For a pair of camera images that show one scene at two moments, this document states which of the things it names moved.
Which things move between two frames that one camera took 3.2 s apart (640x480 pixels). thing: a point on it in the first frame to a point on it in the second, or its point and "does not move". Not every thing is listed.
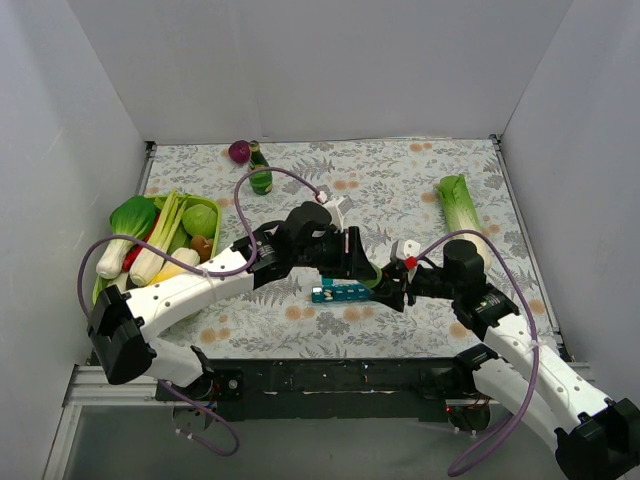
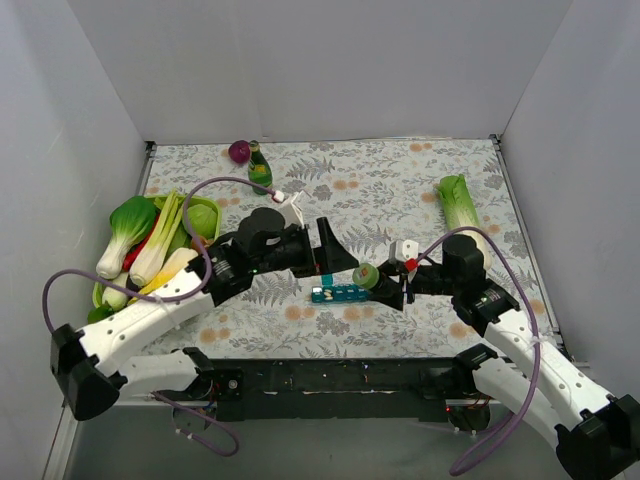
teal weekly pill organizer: (339, 289) does not move
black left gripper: (353, 251) to (311, 251)
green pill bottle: (371, 283) does not move
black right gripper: (407, 283) does not move
